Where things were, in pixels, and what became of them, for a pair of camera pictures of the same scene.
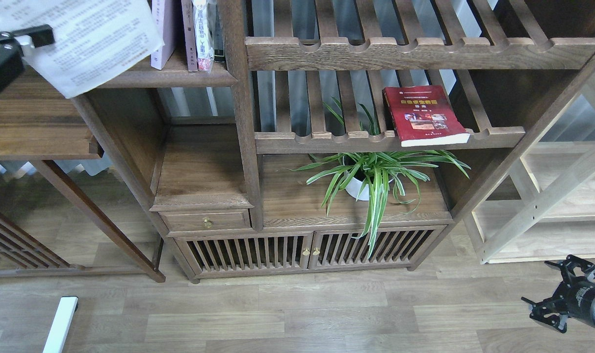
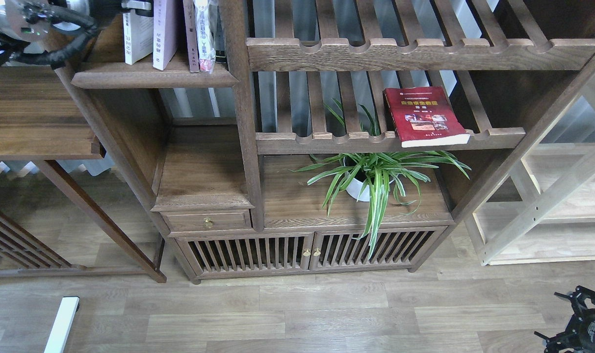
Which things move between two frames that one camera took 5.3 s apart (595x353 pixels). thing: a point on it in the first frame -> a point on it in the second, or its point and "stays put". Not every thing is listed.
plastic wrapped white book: [204, 30] stays put
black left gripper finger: [2, 59] -> [142, 8]
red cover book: [419, 115] stays put
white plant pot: [363, 194] stays put
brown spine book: [189, 19] stays put
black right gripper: [577, 297] -> [589, 331]
